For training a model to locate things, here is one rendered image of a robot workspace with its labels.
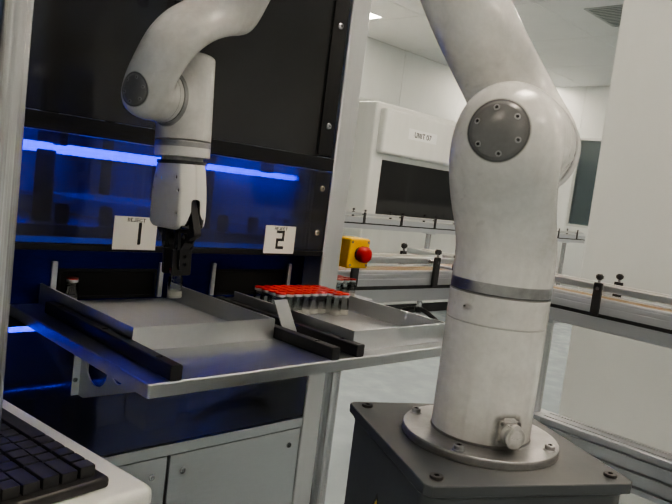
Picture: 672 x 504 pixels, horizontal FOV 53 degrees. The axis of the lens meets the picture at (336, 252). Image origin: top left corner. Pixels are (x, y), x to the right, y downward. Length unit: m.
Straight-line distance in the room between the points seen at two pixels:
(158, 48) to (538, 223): 0.55
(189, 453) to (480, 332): 0.83
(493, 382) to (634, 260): 1.86
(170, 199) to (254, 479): 0.78
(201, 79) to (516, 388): 0.62
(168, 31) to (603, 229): 2.00
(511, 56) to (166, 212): 0.54
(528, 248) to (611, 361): 1.92
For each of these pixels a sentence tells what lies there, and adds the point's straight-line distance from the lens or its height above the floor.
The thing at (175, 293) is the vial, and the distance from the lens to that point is 1.08.
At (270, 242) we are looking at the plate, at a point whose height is 1.01.
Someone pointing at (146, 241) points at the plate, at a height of 1.01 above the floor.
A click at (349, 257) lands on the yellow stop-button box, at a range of 1.61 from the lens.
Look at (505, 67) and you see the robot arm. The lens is 0.88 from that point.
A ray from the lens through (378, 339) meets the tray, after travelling 1.18.
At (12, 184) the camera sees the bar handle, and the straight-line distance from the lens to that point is 0.63.
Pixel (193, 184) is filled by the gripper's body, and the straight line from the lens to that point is 1.03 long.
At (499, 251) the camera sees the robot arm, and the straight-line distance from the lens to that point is 0.78.
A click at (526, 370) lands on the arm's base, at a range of 0.82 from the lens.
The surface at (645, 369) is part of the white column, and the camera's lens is 2.64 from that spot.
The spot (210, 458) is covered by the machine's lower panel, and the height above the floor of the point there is 0.55.
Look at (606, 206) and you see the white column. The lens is 2.68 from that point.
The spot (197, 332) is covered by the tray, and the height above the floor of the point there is 0.90.
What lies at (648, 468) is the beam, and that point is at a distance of 2.05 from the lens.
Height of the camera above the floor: 1.14
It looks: 5 degrees down
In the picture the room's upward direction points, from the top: 7 degrees clockwise
